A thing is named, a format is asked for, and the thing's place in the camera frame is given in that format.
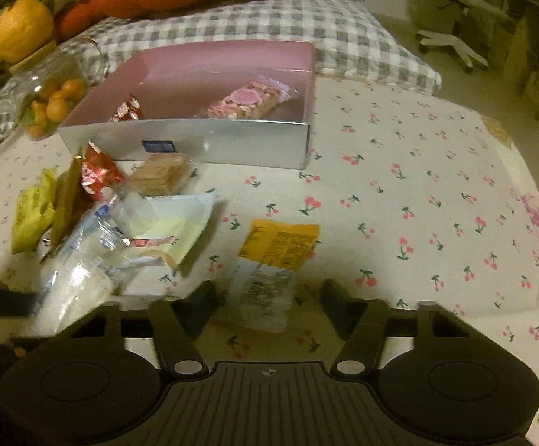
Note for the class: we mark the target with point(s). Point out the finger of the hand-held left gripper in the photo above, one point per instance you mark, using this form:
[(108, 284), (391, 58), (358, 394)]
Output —
[(0, 299)]

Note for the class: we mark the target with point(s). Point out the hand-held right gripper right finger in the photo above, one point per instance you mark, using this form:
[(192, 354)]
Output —
[(336, 306)]

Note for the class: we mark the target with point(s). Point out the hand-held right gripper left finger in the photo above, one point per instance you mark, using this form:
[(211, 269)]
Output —
[(199, 307)]

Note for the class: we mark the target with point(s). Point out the yellow orange snack packet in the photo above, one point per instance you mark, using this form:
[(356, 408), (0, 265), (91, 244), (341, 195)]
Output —
[(274, 251)]

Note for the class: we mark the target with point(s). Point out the cream bread packet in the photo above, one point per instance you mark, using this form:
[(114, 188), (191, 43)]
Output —
[(176, 223)]

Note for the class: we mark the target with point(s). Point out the clear white snack packet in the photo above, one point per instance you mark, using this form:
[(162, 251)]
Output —
[(81, 265)]

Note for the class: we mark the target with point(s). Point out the yellow green snack packet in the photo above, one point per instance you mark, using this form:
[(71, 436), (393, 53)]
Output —
[(30, 213)]

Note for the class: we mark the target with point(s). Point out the olive gold snack packet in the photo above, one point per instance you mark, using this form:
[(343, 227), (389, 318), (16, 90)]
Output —
[(67, 199)]

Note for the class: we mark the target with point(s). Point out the silver box with pink inside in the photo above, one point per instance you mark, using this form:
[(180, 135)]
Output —
[(232, 144)]

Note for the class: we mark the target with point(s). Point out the cherry print bed sheet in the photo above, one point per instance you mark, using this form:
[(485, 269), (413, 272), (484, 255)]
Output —
[(390, 218)]

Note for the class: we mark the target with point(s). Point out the brown cracker packet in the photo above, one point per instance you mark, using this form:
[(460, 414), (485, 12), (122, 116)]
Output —
[(160, 174)]

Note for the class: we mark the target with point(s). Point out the red snack packet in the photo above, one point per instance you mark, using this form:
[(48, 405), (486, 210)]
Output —
[(104, 172)]

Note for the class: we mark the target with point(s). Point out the pile of small oranges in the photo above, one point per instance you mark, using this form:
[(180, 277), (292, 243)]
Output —
[(55, 100)]

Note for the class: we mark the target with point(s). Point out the small red white candy packet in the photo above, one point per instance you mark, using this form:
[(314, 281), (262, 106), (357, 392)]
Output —
[(127, 109)]

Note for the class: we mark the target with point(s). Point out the pink nougat bar packet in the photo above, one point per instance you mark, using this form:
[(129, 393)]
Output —
[(246, 100)]

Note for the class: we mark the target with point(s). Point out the glass jar with orange lid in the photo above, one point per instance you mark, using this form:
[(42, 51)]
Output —
[(23, 28)]

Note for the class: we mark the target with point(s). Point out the grey checked pillow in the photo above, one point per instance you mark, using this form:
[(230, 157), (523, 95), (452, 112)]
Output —
[(334, 32)]

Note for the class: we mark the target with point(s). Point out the small orange plush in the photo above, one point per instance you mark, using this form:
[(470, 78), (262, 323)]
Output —
[(76, 18)]

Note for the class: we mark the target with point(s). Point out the white office chair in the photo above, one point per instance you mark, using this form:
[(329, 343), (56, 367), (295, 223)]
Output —
[(459, 14)]

